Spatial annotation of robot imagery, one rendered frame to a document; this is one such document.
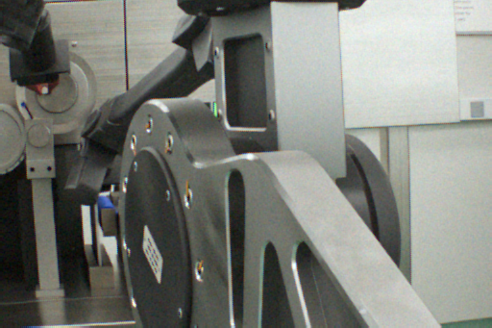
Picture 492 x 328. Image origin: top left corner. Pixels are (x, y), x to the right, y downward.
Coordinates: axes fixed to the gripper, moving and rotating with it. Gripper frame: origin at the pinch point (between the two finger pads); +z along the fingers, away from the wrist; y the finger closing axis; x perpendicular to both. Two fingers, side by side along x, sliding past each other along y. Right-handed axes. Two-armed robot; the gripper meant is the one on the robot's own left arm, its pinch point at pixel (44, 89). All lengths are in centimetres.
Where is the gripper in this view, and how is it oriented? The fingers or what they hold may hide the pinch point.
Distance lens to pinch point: 171.0
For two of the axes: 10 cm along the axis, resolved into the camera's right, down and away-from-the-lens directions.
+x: -1.8, -8.5, 5.0
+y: 9.8, -1.2, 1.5
